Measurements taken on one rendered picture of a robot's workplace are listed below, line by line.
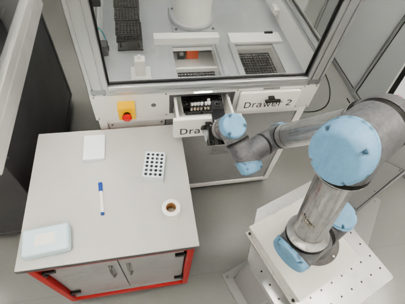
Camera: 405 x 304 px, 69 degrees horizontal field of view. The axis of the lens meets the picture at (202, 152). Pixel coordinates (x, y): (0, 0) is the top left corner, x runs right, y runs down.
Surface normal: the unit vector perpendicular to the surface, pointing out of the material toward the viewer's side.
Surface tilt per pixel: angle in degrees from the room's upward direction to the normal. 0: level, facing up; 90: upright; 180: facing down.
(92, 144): 0
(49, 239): 0
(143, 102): 90
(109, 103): 90
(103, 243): 0
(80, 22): 90
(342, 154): 82
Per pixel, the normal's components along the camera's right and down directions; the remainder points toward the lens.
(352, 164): -0.79, 0.35
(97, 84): 0.17, 0.81
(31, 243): 0.09, -0.58
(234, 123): 0.17, 0.00
